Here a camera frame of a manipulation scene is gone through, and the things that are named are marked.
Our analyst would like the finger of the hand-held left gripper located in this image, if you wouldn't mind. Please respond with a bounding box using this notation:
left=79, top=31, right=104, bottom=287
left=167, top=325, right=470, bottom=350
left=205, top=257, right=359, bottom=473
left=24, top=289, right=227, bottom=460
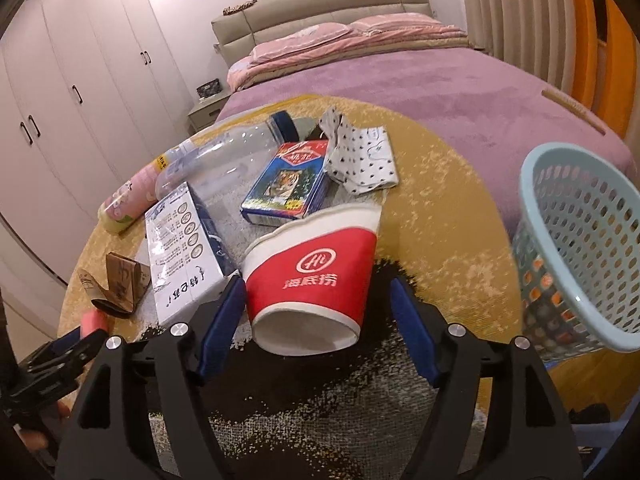
left=19, top=329, right=110, bottom=376

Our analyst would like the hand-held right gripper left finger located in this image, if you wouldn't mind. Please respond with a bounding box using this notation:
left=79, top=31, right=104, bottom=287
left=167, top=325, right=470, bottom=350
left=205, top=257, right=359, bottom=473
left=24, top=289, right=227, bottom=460
left=54, top=275, right=246, bottom=480

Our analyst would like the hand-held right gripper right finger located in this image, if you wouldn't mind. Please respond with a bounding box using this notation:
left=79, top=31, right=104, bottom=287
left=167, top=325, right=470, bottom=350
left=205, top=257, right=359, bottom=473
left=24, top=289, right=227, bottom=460
left=389, top=276, right=586, bottom=480

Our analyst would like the small pink block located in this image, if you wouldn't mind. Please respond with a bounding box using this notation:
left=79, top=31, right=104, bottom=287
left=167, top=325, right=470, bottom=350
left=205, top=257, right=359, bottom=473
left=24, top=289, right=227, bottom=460
left=81, top=309, right=110, bottom=337

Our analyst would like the white printed carton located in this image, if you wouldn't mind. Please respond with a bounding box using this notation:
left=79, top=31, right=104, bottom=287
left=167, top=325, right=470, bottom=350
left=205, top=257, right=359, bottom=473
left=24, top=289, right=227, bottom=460
left=145, top=182, right=241, bottom=326

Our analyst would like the brown paper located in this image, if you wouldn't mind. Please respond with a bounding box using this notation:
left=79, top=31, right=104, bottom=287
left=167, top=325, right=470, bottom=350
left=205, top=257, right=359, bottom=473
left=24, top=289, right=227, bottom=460
left=77, top=252, right=151, bottom=318

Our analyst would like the red and white paper cup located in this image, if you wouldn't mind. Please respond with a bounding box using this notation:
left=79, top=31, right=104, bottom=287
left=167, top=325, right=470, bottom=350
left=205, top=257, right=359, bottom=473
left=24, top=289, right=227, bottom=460
left=241, top=203, right=383, bottom=357

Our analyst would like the tiger print card box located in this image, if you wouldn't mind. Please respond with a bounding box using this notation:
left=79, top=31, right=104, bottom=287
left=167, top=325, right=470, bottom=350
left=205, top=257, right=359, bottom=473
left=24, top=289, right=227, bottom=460
left=240, top=141, right=333, bottom=226

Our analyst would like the pink printed can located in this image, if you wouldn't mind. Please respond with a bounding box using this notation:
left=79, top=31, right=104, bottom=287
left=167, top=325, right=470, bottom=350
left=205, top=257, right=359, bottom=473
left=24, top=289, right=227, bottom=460
left=97, top=170, right=168, bottom=235

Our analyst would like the clear plastic bottle blue cap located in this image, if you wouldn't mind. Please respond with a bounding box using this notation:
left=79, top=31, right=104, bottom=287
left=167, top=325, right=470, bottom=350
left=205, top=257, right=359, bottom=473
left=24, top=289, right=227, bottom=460
left=155, top=111, right=301, bottom=206

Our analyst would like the light blue plastic basket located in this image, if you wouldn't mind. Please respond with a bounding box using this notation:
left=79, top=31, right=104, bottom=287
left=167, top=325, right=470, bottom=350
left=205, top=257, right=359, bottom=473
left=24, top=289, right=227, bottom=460
left=511, top=142, right=640, bottom=366

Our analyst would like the plastic bottle with yellow label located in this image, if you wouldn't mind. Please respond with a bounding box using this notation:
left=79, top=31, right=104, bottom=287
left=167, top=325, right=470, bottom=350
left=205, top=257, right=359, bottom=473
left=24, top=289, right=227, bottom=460
left=154, top=139, right=211, bottom=173

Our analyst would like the white dotted cloth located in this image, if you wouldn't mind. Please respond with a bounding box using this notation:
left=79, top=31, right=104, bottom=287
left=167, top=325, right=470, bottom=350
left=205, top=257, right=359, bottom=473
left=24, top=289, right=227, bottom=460
left=319, top=107, right=401, bottom=196

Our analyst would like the person's left hand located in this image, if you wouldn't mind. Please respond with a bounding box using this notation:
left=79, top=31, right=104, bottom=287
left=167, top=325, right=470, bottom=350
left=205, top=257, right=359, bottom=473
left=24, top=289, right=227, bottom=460
left=17, top=399, right=72, bottom=456

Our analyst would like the round yellow panda rug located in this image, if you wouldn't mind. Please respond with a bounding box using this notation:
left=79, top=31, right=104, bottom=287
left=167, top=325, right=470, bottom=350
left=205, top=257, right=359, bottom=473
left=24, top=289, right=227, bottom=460
left=57, top=94, right=551, bottom=480

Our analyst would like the beige nightstand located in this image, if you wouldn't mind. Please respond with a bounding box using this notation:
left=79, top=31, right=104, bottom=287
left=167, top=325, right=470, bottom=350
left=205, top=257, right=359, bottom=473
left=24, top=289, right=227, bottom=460
left=187, top=92, right=233, bottom=133

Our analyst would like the purple bed blanket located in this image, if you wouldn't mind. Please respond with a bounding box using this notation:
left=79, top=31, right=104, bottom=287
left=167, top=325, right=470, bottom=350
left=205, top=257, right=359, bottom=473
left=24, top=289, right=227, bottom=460
left=215, top=47, right=636, bottom=241

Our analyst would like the wooden stick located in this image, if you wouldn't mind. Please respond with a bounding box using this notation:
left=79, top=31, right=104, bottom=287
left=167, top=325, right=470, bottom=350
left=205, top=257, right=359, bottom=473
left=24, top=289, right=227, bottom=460
left=541, top=89, right=607, bottom=134

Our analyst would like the pink pillow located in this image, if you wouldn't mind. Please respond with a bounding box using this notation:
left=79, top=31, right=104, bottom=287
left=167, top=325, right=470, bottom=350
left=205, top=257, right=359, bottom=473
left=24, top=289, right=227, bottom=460
left=250, top=25, right=352, bottom=67
left=350, top=14, right=443, bottom=37

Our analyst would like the white wardrobe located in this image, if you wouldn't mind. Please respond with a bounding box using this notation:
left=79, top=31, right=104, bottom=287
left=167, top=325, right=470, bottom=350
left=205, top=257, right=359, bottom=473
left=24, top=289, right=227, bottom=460
left=0, top=0, right=196, bottom=286

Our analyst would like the beige bed headboard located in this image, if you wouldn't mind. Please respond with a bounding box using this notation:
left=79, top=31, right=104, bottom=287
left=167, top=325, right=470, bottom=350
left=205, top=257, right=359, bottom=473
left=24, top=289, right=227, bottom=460
left=211, top=0, right=433, bottom=68

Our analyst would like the orange curtain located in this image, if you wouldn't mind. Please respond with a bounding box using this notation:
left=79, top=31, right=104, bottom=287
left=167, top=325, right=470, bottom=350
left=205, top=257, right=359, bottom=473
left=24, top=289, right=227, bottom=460
left=602, top=0, right=640, bottom=138
left=565, top=0, right=601, bottom=106

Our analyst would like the beige curtain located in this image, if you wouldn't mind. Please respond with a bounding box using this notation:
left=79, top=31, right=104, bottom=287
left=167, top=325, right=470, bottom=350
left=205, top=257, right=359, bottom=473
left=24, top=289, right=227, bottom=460
left=455, top=0, right=576, bottom=91

